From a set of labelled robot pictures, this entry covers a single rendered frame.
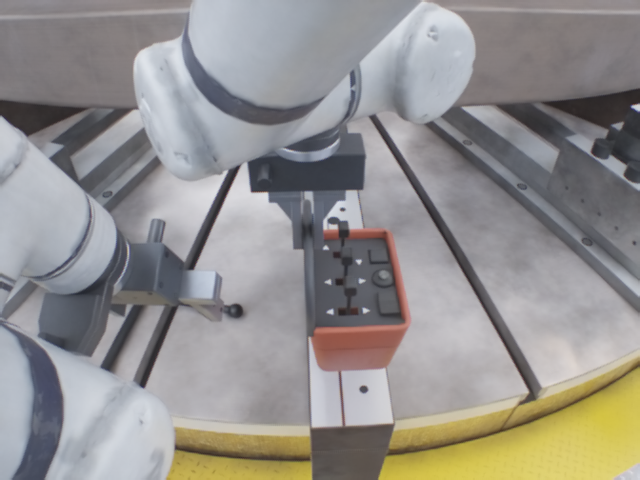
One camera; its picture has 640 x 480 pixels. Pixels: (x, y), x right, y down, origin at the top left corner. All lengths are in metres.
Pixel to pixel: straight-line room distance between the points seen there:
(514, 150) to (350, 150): 1.51
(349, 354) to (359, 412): 0.16
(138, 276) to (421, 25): 0.32
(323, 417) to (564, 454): 1.05
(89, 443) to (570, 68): 1.39
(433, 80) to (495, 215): 1.51
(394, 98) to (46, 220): 0.26
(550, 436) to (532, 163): 1.00
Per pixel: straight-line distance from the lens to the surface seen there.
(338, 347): 0.65
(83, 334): 0.42
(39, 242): 0.36
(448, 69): 0.35
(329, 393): 0.82
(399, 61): 0.33
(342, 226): 0.68
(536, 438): 1.67
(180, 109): 0.26
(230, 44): 0.21
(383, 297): 0.66
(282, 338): 1.34
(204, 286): 0.47
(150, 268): 0.45
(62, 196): 0.37
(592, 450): 1.74
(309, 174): 0.53
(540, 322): 1.52
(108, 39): 1.27
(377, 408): 0.81
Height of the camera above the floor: 1.40
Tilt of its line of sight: 43 degrees down
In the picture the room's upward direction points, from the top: straight up
